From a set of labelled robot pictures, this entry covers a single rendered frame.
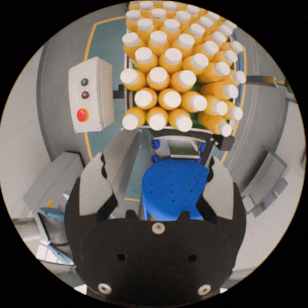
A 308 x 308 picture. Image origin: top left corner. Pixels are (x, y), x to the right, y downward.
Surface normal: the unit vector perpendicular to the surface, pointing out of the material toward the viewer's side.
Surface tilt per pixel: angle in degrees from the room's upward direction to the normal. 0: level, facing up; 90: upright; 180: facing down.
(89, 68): 0
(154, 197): 90
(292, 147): 90
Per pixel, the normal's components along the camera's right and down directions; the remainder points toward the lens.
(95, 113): -0.05, 0.53
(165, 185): 0.01, -0.85
